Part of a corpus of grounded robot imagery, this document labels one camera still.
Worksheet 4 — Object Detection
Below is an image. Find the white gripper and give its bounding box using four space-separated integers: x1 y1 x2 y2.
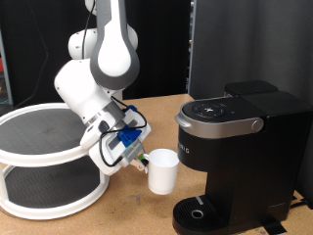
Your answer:
87 109 153 177

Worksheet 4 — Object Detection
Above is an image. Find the white mug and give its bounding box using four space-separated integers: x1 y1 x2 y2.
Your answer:
139 148 181 196

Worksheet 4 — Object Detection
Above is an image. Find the black Keurig coffee machine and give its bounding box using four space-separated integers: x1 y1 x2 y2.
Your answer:
171 79 313 235

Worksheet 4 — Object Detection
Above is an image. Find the white two-tier turntable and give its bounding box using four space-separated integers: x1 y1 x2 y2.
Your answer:
0 103 111 220

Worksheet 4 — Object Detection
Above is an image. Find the black curtain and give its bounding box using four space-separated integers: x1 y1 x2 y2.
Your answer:
0 0 192 106

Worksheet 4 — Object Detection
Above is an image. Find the black tape strip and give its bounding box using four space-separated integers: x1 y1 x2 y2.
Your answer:
260 217 288 235

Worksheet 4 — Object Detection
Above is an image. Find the grey curtain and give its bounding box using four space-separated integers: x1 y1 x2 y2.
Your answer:
189 0 313 210

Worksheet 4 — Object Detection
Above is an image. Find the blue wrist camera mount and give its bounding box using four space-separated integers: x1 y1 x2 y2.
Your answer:
116 104 144 149

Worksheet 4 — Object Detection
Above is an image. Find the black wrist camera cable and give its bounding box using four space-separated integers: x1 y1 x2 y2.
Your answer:
81 0 149 168

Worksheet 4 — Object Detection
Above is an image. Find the metal frame post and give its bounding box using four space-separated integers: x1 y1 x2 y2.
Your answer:
187 0 198 95

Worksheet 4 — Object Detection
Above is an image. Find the hanging black cable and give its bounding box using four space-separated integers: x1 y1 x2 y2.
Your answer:
13 0 50 110

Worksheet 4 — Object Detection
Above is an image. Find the black power cord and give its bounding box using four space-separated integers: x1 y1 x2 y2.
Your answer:
288 196 309 210

